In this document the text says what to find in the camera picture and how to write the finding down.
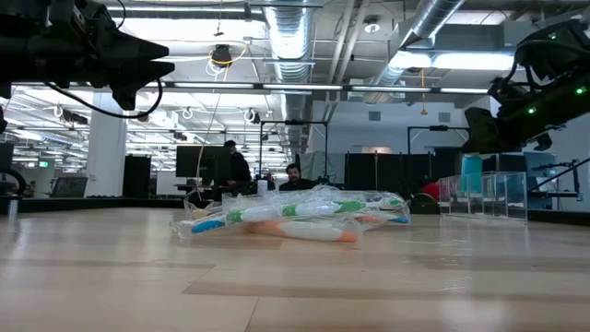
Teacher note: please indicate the seated person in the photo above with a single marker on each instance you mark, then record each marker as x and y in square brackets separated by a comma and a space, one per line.
[295, 177]

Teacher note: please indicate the black stand frame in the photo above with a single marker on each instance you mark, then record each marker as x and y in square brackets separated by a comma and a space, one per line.
[261, 152]

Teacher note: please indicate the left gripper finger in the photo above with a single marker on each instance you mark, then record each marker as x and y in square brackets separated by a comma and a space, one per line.
[138, 74]
[129, 46]

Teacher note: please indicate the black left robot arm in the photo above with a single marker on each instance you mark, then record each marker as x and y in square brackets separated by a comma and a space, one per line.
[23, 50]

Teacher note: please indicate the silver ventilation duct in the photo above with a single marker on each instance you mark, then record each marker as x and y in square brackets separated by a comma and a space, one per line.
[288, 41]
[433, 18]

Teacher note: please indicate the red object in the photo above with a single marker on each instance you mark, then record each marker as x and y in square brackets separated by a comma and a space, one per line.
[432, 190]

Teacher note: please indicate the clear acrylic organizer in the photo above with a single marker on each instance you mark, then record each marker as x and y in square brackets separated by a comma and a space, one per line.
[507, 203]

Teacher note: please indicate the green white toothbrush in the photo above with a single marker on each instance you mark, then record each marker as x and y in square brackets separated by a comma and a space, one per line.
[318, 208]
[258, 213]

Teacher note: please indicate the orange white toothbrush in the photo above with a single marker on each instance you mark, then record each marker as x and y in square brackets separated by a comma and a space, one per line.
[369, 219]

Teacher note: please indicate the black computer monitor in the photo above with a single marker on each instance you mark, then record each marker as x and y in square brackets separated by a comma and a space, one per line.
[198, 161]

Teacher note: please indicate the toothbrushes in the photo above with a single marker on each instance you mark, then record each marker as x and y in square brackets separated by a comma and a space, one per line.
[304, 230]

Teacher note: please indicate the standing person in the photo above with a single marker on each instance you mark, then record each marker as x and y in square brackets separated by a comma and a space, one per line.
[239, 168]

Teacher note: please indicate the white cup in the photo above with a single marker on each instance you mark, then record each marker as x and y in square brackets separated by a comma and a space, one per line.
[262, 186]

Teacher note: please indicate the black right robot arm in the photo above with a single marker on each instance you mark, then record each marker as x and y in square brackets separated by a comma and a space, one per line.
[567, 41]

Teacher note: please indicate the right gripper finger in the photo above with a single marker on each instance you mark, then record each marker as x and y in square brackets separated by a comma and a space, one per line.
[484, 131]

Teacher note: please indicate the blue white toothbrush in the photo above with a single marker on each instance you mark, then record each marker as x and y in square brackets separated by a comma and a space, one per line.
[400, 220]
[207, 226]

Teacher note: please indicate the black partition screen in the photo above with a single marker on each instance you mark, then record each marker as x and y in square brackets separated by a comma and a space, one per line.
[392, 170]

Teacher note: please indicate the black cabinet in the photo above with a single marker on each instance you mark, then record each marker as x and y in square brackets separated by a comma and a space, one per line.
[136, 177]

